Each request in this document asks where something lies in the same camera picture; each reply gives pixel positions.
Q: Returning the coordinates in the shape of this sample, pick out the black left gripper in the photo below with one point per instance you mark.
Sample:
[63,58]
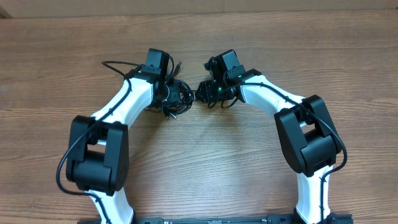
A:
[175,94]

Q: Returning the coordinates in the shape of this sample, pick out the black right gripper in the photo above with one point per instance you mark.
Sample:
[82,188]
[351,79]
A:
[204,92]

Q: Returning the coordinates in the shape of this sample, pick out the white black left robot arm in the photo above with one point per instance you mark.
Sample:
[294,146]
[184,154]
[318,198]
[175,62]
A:
[96,163]

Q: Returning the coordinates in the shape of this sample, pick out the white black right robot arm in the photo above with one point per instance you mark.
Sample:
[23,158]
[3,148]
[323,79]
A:
[309,141]

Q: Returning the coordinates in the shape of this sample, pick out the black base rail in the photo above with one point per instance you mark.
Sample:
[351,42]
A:
[217,220]

